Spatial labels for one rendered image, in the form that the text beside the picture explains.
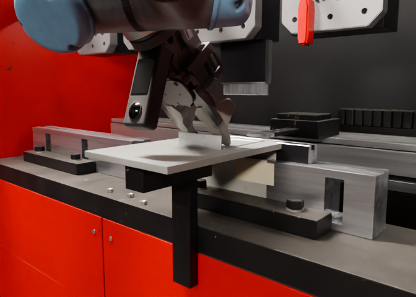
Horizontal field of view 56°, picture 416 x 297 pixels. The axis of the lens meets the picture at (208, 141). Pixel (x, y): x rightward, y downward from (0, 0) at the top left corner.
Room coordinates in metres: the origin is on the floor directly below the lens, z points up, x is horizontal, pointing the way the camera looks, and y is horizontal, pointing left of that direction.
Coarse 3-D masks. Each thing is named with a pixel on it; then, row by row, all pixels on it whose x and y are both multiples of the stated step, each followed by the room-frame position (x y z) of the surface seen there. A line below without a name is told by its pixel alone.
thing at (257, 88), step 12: (228, 48) 0.74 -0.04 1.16; (240, 48) 0.72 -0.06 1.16; (252, 48) 0.70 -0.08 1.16; (264, 48) 0.69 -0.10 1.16; (228, 60) 0.74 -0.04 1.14; (240, 60) 0.72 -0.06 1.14; (252, 60) 0.70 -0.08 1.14; (264, 60) 0.69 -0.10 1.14; (228, 72) 0.74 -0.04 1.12; (240, 72) 0.72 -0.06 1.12; (252, 72) 0.70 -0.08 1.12; (264, 72) 0.69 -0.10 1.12; (228, 84) 0.75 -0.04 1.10; (240, 84) 0.73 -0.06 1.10; (252, 84) 0.71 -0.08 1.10; (264, 84) 0.70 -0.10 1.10
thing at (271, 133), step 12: (276, 120) 0.88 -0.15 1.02; (288, 120) 0.86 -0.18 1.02; (300, 120) 0.85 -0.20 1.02; (312, 120) 0.84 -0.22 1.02; (324, 120) 0.85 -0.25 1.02; (336, 120) 0.88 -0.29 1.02; (264, 132) 0.77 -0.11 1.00; (276, 132) 0.77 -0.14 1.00; (288, 132) 0.81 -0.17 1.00; (300, 132) 0.84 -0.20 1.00; (312, 132) 0.82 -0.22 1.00; (324, 132) 0.84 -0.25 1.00; (336, 132) 0.88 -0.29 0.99
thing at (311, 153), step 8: (232, 136) 0.75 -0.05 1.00; (240, 136) 0.75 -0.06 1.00; (288, 144) 0.65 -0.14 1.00; (296, 144) 0.64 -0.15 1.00; (304, 144) 0.65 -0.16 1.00; (312, 144) 0.64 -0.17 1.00; (280, 152) 0.66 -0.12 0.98; (288, 152) 0.65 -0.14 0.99; (296, 152) 0.64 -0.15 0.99; (304, 152) 0.63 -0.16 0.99; (312, 152) 0.63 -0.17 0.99; (288, 160) 0.65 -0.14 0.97; (296, 160) 0.64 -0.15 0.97; (304, 160) 0.63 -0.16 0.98; (312, 160) 0.63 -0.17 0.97
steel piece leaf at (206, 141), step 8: (184, 136) 0.62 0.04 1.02; (192, 136) 0.61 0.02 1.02; (200, 136) 0.60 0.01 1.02; (208, 136) 0.59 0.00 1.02; (216, 136) 0.58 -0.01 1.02; (184, 144) 0.62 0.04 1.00; (192, 144) 0.61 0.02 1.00; (200, 144) 0.60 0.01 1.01; (208, 144) 0.59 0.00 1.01; (216, 144) 0.58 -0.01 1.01; (232, 144) 0.63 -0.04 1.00; (240, 144) 0.63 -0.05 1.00
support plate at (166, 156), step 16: (144, 144) 0.64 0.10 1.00; (160, 144) 0.64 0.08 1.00; (176, 144) 0.64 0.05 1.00; (256, 144) 0.64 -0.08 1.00; (272, 144) 0.64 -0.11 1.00; (112, 160) 0.53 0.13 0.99; (128, 160) 0.50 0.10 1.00; (144, 160) 0.50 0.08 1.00; (160, 160) 0.50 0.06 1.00; (176, 160) 0.50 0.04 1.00; (192, 160) 0.50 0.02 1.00; (208, 160) 0.51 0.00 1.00; (224, 160) 0.54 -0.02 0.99
